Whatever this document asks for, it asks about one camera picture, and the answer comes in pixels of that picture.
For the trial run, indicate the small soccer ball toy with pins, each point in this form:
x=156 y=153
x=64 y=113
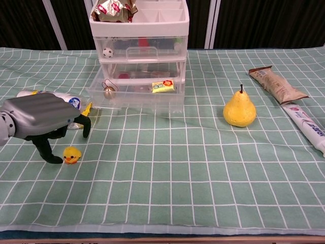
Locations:
x=108 y=52

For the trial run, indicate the green checkered tablecloth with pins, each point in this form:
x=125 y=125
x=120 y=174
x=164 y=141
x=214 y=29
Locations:
x=177 y=165

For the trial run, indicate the white toothpaste tube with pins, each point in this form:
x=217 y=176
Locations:
x=307 y=124

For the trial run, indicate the pale object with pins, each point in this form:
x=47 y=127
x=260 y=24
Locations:
x=178 y=44

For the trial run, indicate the gold bell ornament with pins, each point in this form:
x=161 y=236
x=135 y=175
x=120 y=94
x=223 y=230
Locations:
x=109 y=93

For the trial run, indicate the translucent plastic drawer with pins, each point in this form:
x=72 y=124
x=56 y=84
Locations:
x=142 y=52

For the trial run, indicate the packed white rolls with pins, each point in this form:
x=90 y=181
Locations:
x=73 y=103

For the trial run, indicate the tiny black white ball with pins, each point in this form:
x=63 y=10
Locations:
x=114 y=38

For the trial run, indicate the yellow rubber duck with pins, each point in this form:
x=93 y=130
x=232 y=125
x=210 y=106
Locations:
x=72 y=153

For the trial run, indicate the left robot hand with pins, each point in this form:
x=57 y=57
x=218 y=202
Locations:
x=40 y=114

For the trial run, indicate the brown snack bar wrapper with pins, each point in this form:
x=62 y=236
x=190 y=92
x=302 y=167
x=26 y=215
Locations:
x=276 y=85

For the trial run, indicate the gold foil snack bag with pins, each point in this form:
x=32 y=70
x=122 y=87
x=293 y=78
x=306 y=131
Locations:
x=111 y=10

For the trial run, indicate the white plastic drawer cabinet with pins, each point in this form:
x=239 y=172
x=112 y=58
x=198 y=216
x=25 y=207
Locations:
x=139 y=26

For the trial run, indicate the yellow pear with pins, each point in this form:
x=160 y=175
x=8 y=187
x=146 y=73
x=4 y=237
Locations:
x=240 y=111

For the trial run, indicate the yellow candy packet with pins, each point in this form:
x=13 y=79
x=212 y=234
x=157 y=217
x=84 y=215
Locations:
x=163 y=87

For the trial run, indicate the clear plastic drawer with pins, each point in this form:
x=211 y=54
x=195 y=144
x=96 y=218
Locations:
x=142 y=97

